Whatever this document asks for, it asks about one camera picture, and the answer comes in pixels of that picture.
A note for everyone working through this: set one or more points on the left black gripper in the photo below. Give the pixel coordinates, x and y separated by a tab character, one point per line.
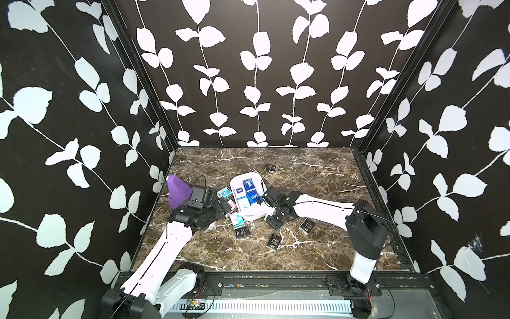
220	211

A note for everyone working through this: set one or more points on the black tissue pack middle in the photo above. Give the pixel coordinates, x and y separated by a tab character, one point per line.
242	232

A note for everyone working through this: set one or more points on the dark blue Tempo tissue pack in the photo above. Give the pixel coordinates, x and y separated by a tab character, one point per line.
253	197

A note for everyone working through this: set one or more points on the black tissue pack front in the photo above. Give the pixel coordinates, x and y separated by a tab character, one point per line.
274	242

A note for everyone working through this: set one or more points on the teal bear tissue pack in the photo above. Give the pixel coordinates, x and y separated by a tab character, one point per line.
224	193
237	220

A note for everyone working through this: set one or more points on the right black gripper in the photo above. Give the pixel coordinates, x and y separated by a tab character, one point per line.
268	219

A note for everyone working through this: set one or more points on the white perforated cable duct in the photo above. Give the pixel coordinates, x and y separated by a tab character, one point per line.
284	307

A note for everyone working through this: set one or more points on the teal bear tissue pack back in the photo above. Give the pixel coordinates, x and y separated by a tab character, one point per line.
224	193

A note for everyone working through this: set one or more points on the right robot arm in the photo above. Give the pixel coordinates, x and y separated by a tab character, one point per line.
366	228

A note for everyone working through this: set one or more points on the black mounting rail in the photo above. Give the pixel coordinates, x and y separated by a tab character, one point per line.
334	283

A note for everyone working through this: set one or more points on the black tissue pack right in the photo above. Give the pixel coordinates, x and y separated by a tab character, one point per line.
307	226

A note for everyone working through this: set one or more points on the black Face tissue pack far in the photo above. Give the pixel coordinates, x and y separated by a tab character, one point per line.
270	168

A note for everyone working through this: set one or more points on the teal bear tissue pack front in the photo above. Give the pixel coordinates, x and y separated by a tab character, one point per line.
237	220

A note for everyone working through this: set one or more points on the white plastic storage box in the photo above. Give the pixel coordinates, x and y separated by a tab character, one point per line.
258	210

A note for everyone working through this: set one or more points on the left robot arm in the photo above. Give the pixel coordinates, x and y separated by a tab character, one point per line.
146	293

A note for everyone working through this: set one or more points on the purple plastic object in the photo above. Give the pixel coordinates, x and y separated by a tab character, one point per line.
178	191

